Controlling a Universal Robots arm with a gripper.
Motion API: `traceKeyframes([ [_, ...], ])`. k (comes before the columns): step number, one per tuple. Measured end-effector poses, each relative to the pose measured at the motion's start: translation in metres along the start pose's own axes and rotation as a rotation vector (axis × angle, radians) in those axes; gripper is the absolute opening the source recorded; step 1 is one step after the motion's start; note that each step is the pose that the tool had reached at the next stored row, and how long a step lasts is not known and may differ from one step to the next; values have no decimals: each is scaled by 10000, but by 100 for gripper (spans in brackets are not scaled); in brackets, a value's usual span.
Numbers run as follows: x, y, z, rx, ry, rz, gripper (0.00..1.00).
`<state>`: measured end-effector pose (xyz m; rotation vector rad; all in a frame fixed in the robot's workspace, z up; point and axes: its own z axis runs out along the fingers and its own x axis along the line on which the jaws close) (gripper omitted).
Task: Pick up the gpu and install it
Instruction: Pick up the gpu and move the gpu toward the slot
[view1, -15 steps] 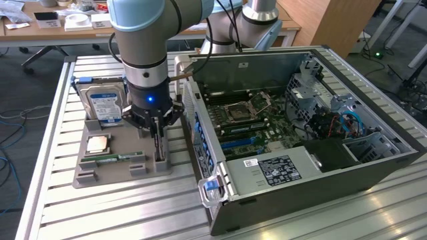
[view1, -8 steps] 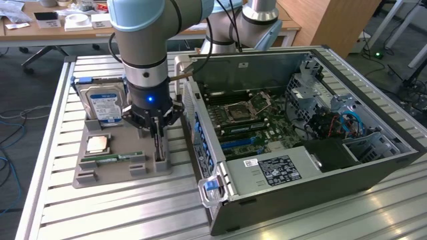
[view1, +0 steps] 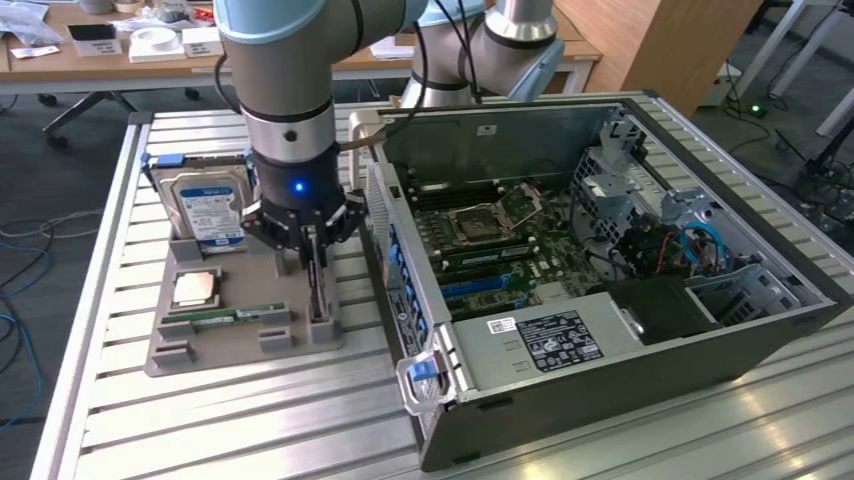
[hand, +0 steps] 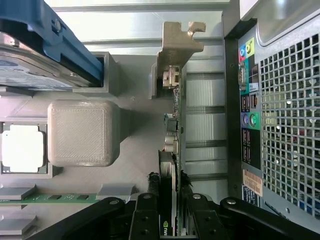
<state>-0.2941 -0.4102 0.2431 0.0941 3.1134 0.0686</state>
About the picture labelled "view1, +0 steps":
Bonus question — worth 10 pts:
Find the silver CPU chip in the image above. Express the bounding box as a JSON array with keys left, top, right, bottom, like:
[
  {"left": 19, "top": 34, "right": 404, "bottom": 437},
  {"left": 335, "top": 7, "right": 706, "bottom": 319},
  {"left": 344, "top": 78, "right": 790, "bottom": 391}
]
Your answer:
[{"left": 171, "top": 272, "right": 219, "bottom": 306}]

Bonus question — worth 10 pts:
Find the blue data wire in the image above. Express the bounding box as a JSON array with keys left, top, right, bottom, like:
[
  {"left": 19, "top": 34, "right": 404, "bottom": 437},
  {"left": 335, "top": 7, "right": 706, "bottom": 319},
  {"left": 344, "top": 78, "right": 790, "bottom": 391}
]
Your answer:
[{"left": 679, "top": 219, "right": 735, "bottom": 274}]

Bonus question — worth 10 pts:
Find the tall metal disk bay cage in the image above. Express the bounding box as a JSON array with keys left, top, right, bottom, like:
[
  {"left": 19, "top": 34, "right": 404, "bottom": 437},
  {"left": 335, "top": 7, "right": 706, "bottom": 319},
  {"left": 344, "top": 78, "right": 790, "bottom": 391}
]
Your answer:
[{"left": 570, "top": 119, "right": 675, "bottom": 261}]

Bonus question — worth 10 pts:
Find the clear bag with dark parts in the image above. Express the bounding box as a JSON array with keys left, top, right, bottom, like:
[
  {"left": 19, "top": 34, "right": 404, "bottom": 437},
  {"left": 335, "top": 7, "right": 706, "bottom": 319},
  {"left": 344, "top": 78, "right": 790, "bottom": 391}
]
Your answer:
[{"left": 149, "top": 0, "right": 192, "bottom": 24}]

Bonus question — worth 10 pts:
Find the blue floor cable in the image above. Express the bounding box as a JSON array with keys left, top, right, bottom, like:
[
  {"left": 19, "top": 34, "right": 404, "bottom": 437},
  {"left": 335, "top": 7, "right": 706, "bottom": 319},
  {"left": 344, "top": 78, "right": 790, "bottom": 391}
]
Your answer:
[{"left": 0, "top": 239, "right": 52, "bottom": 431}]

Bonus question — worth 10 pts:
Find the stack of white papers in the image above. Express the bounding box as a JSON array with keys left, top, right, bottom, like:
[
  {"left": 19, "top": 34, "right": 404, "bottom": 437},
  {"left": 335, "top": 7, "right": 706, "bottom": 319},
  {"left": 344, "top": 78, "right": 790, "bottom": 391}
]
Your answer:
[{"left": 370, "top": 33, "right": 416, "bottom": 61}]

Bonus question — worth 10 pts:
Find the green graphics card black cooler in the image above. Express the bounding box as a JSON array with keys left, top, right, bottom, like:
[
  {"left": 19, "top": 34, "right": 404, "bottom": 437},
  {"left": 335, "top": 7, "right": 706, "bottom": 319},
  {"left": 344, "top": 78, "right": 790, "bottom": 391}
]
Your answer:
[{"left": 303, "top": 239, "right": 334, "bottom": 325}]

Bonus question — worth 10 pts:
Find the white box with black top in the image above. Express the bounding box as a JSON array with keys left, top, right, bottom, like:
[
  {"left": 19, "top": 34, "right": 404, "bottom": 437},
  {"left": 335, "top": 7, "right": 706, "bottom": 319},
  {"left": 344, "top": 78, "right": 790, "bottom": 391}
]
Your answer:
[{"left": 65, "top": 23, "right": 123, "bottom": 57}]

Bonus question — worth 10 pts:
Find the white floor cable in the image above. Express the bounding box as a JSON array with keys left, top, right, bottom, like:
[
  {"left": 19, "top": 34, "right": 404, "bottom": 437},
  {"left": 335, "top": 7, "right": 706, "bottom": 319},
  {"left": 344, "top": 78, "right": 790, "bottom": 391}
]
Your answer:
[{"left": 0, "top": 208, "right": 103, "bottom": 240}]

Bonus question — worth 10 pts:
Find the open black PC case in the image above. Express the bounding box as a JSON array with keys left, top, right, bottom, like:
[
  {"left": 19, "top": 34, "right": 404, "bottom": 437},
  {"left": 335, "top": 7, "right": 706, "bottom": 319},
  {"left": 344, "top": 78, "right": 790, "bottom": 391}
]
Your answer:
[{"left": 347, "top": 88, "right": 854, "bottom": 474}]

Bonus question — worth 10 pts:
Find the metal socket cover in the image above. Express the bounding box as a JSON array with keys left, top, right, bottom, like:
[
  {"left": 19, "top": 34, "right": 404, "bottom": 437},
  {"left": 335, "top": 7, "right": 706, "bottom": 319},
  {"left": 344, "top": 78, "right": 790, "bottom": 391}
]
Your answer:
[{"left": 496, "top": 182, "right": 547, "bottom": 231}]

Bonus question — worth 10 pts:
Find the grey power supply unit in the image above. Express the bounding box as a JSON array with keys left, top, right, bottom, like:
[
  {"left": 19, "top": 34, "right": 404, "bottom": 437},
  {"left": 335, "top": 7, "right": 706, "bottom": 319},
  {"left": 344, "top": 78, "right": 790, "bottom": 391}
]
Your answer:
[{"left": 451, "top": 292, "right": 646, "bottom": 391}]

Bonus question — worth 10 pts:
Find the green motherboard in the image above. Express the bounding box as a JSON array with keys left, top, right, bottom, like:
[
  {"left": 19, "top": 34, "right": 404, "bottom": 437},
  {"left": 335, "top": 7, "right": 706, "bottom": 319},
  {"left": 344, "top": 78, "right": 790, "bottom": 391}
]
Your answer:
[{"left": 392, "top": 164, "right": 610, "bottom": 324}]

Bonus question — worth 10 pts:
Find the flat white box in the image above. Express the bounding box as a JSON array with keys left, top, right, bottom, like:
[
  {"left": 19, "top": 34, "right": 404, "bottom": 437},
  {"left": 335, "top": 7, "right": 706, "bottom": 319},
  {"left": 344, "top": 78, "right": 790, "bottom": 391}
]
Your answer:
[{"left": 127, "top": 39, "right": 188, "bottom": 65}]

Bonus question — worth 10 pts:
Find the wooden cabinet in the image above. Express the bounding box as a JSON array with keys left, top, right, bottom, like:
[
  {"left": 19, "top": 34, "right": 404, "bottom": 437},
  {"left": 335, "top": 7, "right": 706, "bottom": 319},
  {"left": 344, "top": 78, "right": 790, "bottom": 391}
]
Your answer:
[{"left": 552, "top": 0, "right": 766, "bottom": 116}]

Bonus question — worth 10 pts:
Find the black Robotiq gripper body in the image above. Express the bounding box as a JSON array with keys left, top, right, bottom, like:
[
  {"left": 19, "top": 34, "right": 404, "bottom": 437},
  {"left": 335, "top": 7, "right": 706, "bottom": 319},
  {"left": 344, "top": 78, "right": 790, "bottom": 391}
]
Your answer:
[{"left": 254, "top": 147, "right": 350, "bottom": 225}]

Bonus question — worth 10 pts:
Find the clear plastic bag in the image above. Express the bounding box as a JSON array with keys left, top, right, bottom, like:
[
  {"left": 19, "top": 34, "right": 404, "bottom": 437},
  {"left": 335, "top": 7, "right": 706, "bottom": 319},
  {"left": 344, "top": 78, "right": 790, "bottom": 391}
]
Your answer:
[{"left": 0, "top": 2, "right": 65, "bottom": 46}]

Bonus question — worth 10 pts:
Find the black RAM stick with labels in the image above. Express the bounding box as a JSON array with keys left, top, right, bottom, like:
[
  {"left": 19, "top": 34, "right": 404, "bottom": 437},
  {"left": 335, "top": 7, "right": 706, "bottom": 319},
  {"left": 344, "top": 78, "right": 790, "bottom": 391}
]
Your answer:
[{"left": 436, "top": 239, "right": 539, "bottom": 272}]

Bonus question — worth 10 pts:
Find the white tape roll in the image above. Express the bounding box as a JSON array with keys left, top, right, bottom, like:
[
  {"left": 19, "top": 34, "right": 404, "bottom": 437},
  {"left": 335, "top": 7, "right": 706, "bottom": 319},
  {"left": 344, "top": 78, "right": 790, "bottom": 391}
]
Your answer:
[{"left": 129, "top": 27, "right": 185, "bottom": 54}]

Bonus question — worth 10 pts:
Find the small white labelled box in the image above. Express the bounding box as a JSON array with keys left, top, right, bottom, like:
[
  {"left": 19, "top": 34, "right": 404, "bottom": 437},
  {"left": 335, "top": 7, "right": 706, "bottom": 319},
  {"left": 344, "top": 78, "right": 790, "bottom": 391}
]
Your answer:
[{"left": 180, "top": 27, "right": 223, "bottom": 59}]

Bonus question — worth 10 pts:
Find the CPU socket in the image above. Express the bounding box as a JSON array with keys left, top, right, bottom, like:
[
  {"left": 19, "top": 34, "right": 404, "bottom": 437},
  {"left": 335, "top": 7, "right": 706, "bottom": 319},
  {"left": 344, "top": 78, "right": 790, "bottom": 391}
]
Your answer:
[{"left": 447, "top": 202, "right": 515, "bottom": 246}]

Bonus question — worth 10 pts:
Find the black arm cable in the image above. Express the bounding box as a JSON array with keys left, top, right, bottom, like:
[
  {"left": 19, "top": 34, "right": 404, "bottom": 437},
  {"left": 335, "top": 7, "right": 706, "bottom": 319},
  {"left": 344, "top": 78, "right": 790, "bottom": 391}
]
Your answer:
[{"left": 212, "top": 0, "right": 483, "bottom": 151}]

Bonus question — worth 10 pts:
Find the red wire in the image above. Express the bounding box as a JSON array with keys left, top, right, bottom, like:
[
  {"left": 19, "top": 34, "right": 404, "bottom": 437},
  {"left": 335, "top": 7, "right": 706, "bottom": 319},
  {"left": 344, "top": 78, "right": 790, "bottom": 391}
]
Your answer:
[{"left": 655, "top": 233, "right": 677, "bottom": 274}]

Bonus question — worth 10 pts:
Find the white desk frame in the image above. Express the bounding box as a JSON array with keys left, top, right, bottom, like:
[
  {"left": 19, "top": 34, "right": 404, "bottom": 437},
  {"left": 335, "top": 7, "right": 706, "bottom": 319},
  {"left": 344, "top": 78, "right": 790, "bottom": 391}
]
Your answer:
[{"left": 730, "top": 0, "right": 854, "bottom": 136}]

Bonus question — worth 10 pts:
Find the low metal disk bay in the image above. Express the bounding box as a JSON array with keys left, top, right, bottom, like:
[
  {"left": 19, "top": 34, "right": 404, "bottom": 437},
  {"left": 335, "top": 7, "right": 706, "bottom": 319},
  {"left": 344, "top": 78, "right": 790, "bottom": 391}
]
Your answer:
[{"left": 686, "top": 264, "right": 802, "bottom": 326}]

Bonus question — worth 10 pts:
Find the hard disk in blue caddy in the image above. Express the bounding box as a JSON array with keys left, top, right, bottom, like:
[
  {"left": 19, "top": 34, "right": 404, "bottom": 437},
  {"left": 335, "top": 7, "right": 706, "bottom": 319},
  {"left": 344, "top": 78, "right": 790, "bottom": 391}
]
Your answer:
[{"left": 140, "top": 153, "right": 263, "bottom": 257}]

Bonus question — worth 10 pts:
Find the green RAM stick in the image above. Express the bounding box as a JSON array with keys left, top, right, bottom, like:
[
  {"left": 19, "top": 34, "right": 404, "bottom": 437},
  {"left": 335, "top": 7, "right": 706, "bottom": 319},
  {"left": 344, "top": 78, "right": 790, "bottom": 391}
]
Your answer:
[{"left": 163, "top": 301, "right": 290, "bottom": 326}]

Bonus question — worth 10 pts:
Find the white box with red button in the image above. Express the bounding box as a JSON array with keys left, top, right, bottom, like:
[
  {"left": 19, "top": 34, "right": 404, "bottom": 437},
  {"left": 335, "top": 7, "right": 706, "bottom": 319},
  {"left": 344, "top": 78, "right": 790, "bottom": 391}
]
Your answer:
[{"left": 710, "top": 63, "right": 746, "bottom": 109}]

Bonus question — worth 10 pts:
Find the grey chair base with castors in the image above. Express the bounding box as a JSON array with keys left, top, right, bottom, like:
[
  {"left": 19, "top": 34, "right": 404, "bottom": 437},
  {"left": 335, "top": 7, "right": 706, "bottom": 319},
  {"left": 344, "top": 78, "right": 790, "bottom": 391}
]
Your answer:
[{"left": 36, "top": 88, "right": 201, "bottom": 149}]

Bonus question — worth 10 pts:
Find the wooden office desk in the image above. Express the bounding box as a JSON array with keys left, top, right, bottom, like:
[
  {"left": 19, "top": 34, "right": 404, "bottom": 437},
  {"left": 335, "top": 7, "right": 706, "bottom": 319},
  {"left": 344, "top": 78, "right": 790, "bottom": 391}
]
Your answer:
[
  {"left": 236, "top": 29, "right": 602, "bottom": 109},
  {"left": 0, "top": 2, "right": 241, "bottom": 109}
]

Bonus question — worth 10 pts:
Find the grey plastic parts rack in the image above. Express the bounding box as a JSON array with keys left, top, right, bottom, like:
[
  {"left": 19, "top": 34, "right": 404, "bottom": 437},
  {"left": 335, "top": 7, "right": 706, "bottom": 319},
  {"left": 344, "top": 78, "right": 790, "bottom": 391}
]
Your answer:
[{"left": 144, "top": 234, "right": 347, "bottom": 379}]

